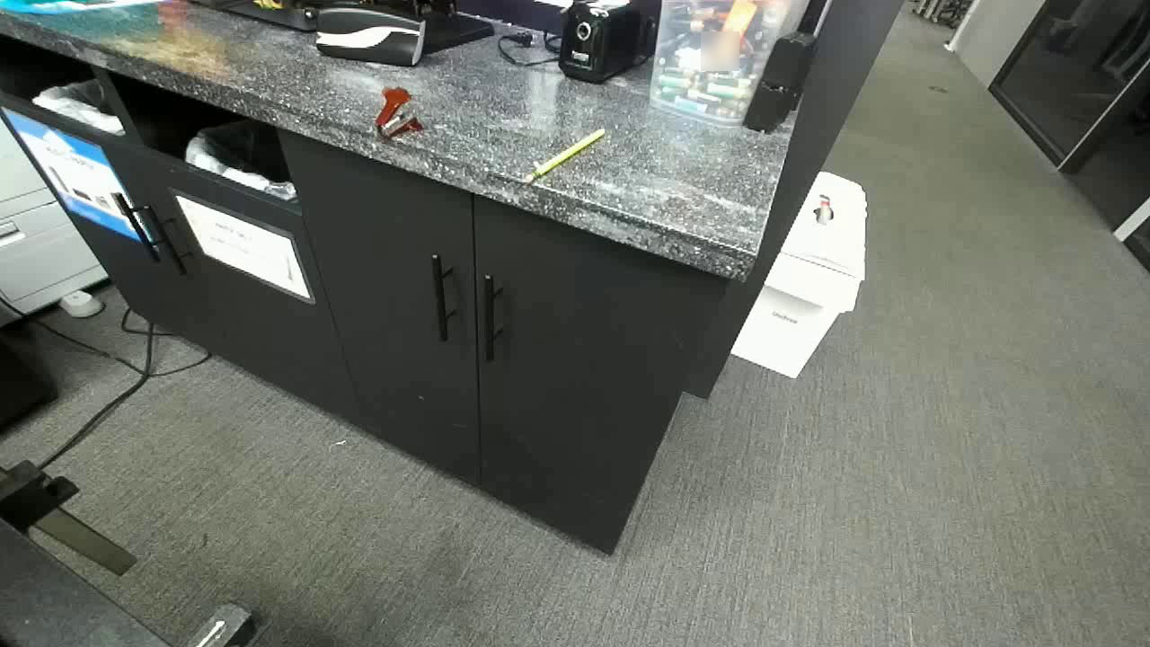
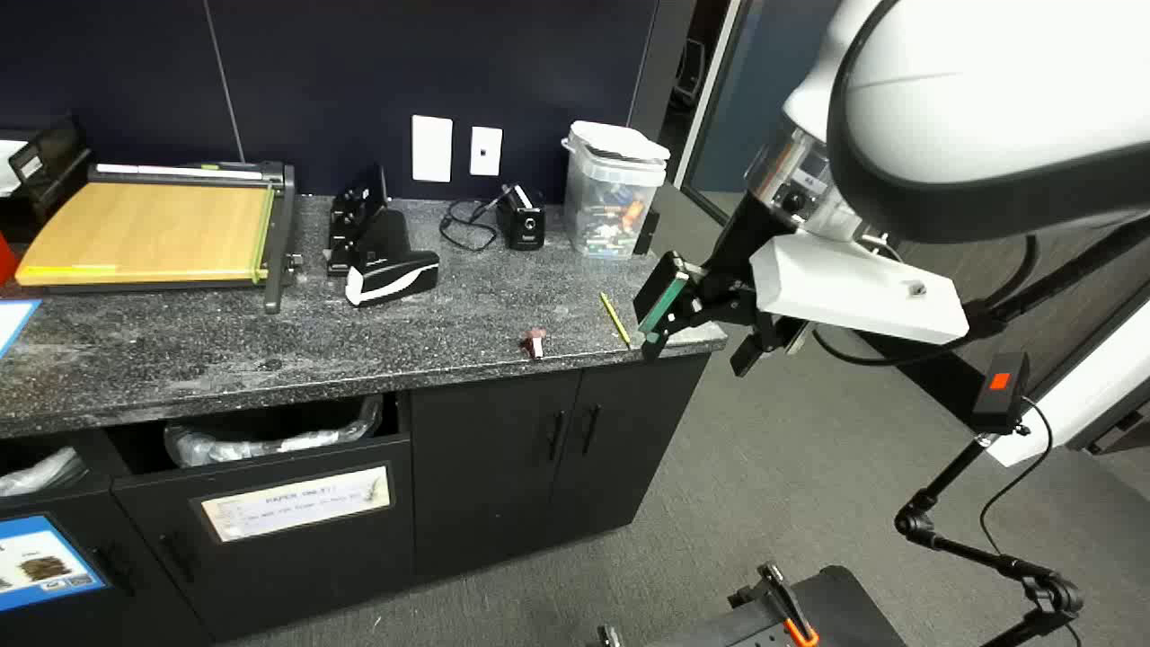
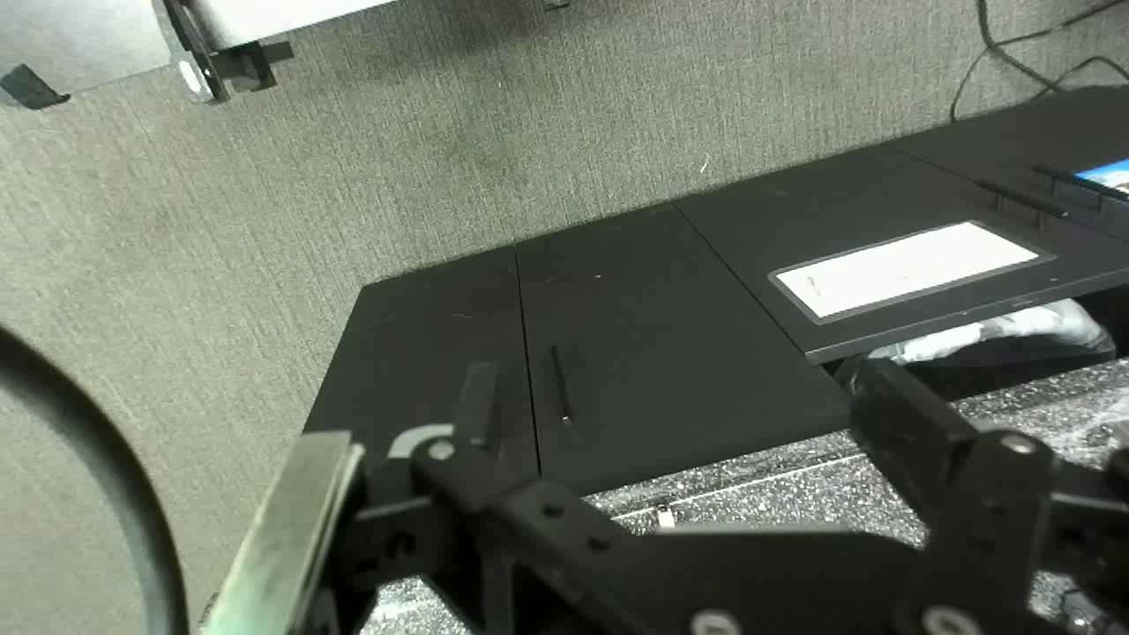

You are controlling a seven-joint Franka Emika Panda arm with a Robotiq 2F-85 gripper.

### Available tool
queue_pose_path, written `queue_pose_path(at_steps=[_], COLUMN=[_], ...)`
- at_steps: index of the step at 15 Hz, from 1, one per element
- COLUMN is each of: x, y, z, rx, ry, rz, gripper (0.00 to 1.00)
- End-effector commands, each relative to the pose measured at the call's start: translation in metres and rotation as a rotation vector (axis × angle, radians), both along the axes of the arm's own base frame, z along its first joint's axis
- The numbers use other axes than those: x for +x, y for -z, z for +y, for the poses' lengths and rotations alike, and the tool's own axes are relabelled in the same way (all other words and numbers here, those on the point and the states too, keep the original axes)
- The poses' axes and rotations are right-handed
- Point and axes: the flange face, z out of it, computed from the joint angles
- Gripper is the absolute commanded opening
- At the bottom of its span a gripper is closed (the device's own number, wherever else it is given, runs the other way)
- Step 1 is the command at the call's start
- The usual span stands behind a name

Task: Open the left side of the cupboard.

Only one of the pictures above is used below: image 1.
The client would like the black rectangular device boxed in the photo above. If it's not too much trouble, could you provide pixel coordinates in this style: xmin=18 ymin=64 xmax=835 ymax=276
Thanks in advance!
xmin=745 ymin=37 xmax=816 ymax=132

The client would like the yellow pencil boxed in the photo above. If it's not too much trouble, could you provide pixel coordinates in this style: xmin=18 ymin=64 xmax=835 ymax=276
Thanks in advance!
xmin=525 ymin=129 xmax=608 ymax=183

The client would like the black electric pencil sharpener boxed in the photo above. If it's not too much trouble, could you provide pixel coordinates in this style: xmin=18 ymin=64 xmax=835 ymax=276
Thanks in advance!
xmin=562 ymin=0 xmax=647 ymax=84

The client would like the red staple remover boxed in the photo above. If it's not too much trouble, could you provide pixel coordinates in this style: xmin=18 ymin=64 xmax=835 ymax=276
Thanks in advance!
xmin=375 ymin=86 xmax=420 ymax=142

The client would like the clear plastic display box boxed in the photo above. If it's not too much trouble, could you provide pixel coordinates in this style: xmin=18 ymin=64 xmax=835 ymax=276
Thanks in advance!
xmin=651 ymin=0 xmax=808 ymax=122

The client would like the white trash bag liner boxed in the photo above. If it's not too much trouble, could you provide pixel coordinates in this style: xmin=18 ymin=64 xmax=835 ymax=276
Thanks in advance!
xmin=184 ymin=122 xmax=295 ymax=203

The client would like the white paper shredder bin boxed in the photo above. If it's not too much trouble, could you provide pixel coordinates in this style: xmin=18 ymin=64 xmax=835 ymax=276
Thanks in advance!
xmin=732 ymin=174 xmax=870 ymax=379

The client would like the black metal stand base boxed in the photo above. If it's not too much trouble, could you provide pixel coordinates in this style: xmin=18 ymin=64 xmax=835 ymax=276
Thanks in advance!
xmin=0 ymin=459 xmax=136 ymax=576

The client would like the white filing cabinet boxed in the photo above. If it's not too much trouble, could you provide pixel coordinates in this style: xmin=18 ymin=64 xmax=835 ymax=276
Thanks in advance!
xmin=0 ymin=126 xmax=108 ymax=322

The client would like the black silver stapler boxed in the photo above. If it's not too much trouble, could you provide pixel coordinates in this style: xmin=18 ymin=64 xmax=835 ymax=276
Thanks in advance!
xmin=314 ymin=9 xmax=423 ymax=64

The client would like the black trash bin drawer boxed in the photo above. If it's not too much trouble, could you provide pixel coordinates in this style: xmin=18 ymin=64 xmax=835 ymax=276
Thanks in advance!
xmin=96 ymin=71 xmax=357 ymax=418

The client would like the blue white poster sign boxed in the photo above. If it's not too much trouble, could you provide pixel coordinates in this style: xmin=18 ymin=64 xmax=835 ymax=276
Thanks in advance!
xmin=3 ymin=113 xmax=152 ymax=244

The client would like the black floor cable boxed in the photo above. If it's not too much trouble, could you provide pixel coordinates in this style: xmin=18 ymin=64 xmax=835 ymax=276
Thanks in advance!
xmin=0 ymin=300 xmax=216 ymax=474

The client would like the white paper label sign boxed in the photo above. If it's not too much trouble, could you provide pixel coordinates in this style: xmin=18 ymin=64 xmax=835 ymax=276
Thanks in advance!
xmin=178 ymin=197 xmax=308 ymax=300

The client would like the black door handle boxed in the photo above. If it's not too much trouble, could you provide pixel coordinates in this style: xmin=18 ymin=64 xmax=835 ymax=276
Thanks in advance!
xmin=433 ymin=252 xmax=458 ymax=343
xmin=483 ymin=273 xmax=503 ymax=362

